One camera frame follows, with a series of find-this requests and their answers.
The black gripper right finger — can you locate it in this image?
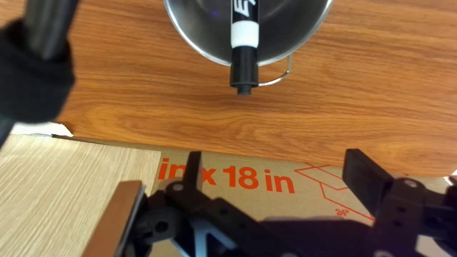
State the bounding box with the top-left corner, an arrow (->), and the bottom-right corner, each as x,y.
341,147 -> 425,217

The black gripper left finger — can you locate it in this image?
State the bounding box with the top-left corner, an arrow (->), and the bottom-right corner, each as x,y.
164,150 -> 225,217

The black white Expo marker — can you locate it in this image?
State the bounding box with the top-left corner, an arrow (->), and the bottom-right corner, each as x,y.
228,0 -> 261,95

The stainless steel pot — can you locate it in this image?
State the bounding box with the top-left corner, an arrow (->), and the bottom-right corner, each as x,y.
161,0 -> 335,88

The cardboard panel with red print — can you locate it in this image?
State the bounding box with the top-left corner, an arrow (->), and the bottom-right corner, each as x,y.
0,133 -> 457,257

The black fabric cable sleeve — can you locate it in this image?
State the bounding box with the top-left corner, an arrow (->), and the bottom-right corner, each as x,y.
0,17 -> 77,147

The black ribbed robot cable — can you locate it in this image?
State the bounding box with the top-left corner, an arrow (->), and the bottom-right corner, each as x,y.
21,0 -> 81,61

